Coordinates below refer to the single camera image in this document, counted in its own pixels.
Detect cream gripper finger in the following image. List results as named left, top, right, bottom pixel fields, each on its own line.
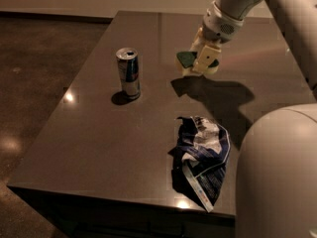
left=191, top=44, right=221, bottom=74
left=189, top=27, right=206, bottom=53

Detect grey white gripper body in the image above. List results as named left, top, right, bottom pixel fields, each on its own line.
left=202, top=1, right=244, bottom=44

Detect green and yellow sponge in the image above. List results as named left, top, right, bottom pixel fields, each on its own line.
left=175, top=52, right=211, bottom=76

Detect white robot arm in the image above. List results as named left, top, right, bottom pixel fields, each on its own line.
left=192, top=0, right=317, bottom=238

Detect redbull can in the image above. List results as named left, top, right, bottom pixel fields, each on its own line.
left=116, top=48, right=141, bottom=100

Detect crumpled blue chip bag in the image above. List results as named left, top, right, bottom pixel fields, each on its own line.
left=169, top=116, right=231, bottom=212

